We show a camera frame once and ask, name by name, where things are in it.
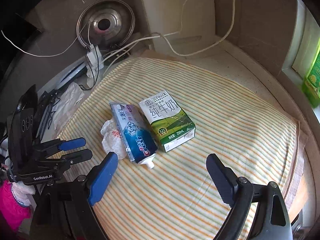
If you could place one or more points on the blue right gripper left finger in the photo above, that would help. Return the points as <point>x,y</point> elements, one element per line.
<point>65,210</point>

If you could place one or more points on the green white milk carton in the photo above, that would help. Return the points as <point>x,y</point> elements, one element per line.
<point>169,122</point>

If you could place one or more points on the green dish soap bottle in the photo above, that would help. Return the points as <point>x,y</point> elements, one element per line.
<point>310,86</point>

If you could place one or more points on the steel pot lid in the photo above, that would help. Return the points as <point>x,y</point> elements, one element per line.
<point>106,24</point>

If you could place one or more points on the white tissue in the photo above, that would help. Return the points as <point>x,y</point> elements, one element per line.
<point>112,141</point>

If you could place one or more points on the blue toothpaste tube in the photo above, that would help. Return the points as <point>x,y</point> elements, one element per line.
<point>139,143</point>

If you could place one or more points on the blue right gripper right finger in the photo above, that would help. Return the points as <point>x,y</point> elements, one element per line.
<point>271,219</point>

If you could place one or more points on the pink sleeved left forearm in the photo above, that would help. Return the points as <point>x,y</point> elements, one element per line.
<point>13,213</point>

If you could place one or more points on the white power strip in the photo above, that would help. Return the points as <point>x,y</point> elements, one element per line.
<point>94,65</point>

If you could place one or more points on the white gloved left hand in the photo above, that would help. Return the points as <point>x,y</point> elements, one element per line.
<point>20,192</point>

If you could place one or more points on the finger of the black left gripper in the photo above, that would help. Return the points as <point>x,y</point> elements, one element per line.
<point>71,144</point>
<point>78,156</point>

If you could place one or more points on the white cutting board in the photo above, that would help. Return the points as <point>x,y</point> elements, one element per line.
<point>188,24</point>

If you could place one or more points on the white plastic sheet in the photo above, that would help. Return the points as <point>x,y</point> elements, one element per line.
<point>69,102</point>

